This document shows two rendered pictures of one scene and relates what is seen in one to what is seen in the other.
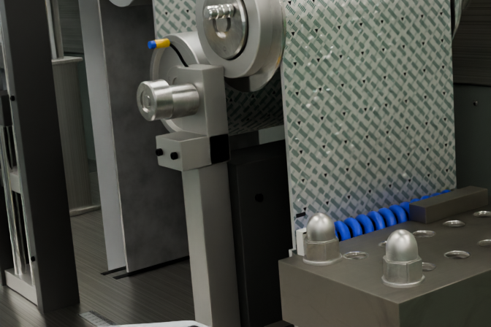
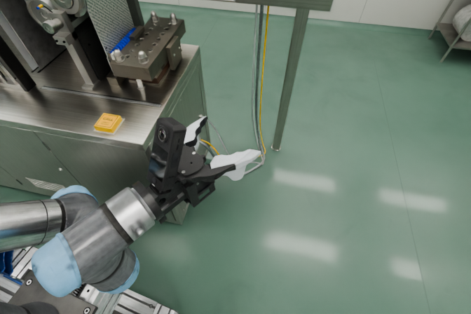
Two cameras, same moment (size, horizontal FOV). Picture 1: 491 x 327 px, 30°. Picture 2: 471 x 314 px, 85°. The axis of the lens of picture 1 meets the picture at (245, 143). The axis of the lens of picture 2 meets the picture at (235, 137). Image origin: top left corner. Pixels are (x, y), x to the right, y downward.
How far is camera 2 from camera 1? 0.39 m
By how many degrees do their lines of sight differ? 53
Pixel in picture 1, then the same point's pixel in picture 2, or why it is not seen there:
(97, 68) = not seen: outside the picture
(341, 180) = (111, 35)
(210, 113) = (68, 26)
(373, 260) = (132, 57)
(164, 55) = (32, 4)
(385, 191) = (120, 33)
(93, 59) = not seen: outside the picture
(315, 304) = (124, 71)
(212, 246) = (83, 62)
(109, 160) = (14, 36)
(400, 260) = (143, 57)
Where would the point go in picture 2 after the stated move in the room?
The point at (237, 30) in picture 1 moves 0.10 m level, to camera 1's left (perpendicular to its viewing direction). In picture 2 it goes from (69, 1) to (36, 10)
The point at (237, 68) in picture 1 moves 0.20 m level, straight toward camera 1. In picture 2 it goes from (71, 11) to (97, 33)
